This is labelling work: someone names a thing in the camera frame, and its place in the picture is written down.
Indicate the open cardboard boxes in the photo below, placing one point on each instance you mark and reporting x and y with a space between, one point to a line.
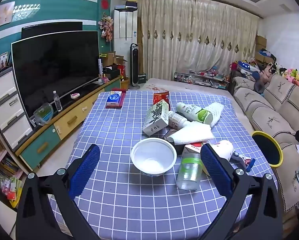
115 60

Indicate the beige floral table cover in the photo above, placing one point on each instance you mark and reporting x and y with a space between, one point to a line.
179 85

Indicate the crumpled white paper cup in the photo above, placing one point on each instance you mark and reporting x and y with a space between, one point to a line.
223 147

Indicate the small white bottle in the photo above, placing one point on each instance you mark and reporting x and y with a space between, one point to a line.
177 120

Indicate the white plastic bowl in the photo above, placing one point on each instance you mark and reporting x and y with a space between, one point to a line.
153 157

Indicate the stack of colourful books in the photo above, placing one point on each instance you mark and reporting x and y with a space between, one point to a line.
4 170

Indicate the wall poster with figures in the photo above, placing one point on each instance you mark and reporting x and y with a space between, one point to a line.
2 13

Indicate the glass bowl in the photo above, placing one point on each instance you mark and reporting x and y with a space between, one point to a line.
43 113

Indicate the yellow rimmed dark bin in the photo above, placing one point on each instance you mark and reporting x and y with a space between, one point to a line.
267 150

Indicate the smaller black television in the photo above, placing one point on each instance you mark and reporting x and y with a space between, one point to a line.
52 28

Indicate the white drawer unit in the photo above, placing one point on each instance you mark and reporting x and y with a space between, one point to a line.
7 105

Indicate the green and yellow television cabinet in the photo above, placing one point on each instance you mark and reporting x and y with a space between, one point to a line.
72 120

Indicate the packaged razor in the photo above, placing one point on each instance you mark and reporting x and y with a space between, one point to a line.
247 162

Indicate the orange basket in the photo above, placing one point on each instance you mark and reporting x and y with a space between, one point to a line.
125 83

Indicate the white standing air conditioner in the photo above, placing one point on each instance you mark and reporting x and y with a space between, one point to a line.
124 30

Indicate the low shelf of toys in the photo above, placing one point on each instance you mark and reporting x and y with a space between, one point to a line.
202 77

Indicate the red gift bag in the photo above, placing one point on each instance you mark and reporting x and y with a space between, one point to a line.
121 72

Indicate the red round wall decoration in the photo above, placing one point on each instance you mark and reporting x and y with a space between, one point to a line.
104 4

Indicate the row of plush toys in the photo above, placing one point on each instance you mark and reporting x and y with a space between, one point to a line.
292 75

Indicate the black box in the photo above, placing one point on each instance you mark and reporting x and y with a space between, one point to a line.
131 4

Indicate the white and black tube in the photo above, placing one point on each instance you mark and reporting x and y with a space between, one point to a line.
100 67

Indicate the clear water bottle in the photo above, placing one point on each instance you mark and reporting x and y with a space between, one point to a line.
57 102

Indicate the beige embroidered sofa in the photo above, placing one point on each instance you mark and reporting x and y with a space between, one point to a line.
264 115

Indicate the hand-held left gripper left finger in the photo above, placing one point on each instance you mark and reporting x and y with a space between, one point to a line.
85 172

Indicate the white paper napkin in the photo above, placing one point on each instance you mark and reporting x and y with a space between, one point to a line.
194 133

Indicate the black tower fan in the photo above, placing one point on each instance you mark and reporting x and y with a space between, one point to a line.
134 65

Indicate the white mesh cloth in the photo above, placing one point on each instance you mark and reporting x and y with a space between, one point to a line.
217 111

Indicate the stacked cardboard boxes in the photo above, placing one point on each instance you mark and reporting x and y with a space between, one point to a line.
260 45

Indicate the white carton with green print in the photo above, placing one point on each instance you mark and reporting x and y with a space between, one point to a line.
155 120

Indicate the dark red book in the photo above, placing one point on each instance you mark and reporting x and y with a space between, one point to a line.
123 97

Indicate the clear jar with green band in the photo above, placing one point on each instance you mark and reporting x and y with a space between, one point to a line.
188 175

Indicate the small pink dish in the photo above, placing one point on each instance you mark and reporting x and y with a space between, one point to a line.
75 95

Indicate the red snack packet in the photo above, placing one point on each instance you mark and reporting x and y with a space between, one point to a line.
161 97

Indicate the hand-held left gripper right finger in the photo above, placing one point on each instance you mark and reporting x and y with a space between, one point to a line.
215 170

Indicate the hanging flower ornament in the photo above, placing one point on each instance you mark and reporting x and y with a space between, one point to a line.
106 27

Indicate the large curved television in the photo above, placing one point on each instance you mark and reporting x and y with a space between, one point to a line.
52 67

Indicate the pale wall poster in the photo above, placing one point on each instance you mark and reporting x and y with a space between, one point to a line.
25 12

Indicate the blue tissue pack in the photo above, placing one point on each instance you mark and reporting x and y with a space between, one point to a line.
113 98

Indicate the blue checkered tablecloth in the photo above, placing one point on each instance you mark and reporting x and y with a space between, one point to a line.
119 197

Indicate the cream patterned curtain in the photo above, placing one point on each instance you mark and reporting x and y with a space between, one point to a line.
189 42

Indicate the white bottle with green label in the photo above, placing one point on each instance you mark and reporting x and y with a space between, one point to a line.
192 111

